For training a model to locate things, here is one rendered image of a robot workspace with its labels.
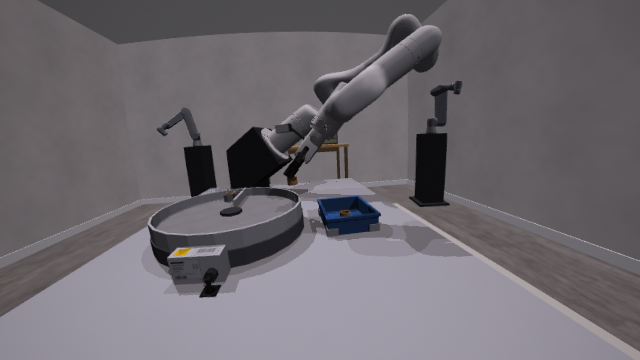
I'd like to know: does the blue shallow tray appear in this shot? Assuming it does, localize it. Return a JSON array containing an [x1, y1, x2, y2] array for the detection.
[[317, 196, 381, 237]]

